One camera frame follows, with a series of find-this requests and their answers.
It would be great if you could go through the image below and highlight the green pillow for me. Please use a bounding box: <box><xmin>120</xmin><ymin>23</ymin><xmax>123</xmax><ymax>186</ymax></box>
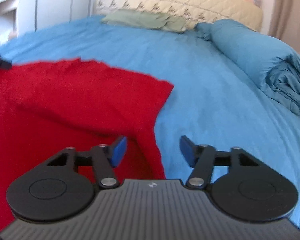
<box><xmin>101</xmin><ymin>9</ymin><xmax>187</xmax><ymax>33</ymax></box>

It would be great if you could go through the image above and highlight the white grey wardrobe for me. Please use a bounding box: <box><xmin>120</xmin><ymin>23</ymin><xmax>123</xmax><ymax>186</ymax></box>
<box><xmin>36</xmin><ymin>0</ymin><xmax>91</xmax><ymax>30</ymax></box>

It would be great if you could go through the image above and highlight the red knit garment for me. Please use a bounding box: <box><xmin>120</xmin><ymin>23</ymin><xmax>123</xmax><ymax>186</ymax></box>
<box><xmin>0</xmin><ymin>59</ymin><xmax>173</xmax><ymax>231</ymax></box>

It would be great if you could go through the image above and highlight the blue bed sheet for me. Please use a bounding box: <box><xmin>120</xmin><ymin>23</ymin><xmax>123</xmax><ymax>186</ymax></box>
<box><xmin>0</xmin><ymin>16</ymin><xmax>300</xmax><ymax>227</ymax></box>

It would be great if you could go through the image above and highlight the cream quilted headboard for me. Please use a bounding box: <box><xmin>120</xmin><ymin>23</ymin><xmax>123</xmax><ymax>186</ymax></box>
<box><xmin>94</xmin><ymin>0</ymin><xmax>263</xmax><ymax>31</ymax></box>

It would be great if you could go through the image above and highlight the folded blue duvet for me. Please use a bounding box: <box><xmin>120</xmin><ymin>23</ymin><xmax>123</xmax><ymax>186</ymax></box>
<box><xmin>195</xmin><ymin>20</ymin><xmax>300</xmax><ymax>116</ymax></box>

